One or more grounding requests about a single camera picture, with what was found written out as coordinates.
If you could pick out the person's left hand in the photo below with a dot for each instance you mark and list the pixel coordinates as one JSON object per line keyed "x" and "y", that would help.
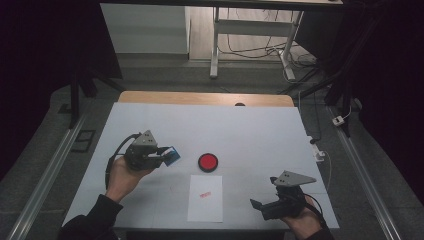
{"x": 125, "y": 180}

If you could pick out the wooden table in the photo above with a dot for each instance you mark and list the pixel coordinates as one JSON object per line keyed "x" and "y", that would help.
{"x": 200, "y": 98}

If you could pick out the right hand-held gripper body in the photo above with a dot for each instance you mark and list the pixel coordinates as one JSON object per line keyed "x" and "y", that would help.
{"x": 288, "y": 196}

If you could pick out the white paper sheet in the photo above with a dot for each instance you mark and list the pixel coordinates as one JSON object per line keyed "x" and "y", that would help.
{"x": 206, "y": 203}

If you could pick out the black metal stand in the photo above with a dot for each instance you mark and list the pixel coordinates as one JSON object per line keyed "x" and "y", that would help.
{"x": 340, "y": 90}
{"x": 75, "y": 100}

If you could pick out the white power strip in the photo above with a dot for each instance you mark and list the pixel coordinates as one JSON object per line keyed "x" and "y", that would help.
{"x": 317, "y": 151}

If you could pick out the blue stamp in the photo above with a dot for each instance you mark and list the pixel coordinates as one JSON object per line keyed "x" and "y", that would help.
{"x": 171, "y": 156}

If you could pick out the person's right hand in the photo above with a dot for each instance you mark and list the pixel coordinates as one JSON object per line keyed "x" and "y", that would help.
{"x": 300, "y": 223}

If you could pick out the white desk frame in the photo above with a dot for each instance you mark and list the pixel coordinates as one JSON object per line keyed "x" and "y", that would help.
{"x": 253, "y": 28}

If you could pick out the white cabinet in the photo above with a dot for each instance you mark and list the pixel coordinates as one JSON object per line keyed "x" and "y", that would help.
{"x": 146, "y": 28}

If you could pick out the black table grommet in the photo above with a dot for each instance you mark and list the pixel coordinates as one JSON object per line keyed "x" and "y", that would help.
{"x": 239, "y": 104}

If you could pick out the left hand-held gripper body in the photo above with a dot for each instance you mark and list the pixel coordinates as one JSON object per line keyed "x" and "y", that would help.
{"x": 143, "y": 153}

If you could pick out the black floor frame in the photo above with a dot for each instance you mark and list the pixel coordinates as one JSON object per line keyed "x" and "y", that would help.
{"x": 83, "y": 141}

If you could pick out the white table mat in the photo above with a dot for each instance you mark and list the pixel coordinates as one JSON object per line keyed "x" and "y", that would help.
{"x": 233, "y": 130}

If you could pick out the aluminium floor rail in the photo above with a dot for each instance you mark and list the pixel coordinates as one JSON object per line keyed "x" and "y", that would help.
{"x": 363, "y": 173}
{"x": 50, "y": 173}

